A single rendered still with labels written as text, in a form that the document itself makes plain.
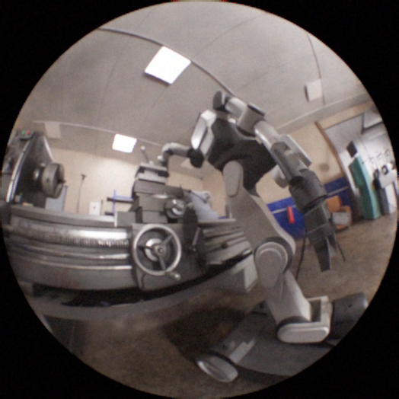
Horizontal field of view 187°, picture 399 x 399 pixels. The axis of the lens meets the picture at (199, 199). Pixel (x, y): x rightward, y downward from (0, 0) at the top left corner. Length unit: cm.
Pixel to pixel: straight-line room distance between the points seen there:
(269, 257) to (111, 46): 315
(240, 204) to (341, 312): 61
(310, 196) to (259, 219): 23
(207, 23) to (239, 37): 59
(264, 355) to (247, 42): 340
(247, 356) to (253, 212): 62
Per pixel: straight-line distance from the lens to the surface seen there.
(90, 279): 72
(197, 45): 268
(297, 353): 67
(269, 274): 42
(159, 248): 45
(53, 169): 97
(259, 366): 63
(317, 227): 28
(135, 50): 276
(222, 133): 59
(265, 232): 44
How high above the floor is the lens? 74
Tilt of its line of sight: 16 degrees up
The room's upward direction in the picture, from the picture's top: 7 degrees counter-clockwise
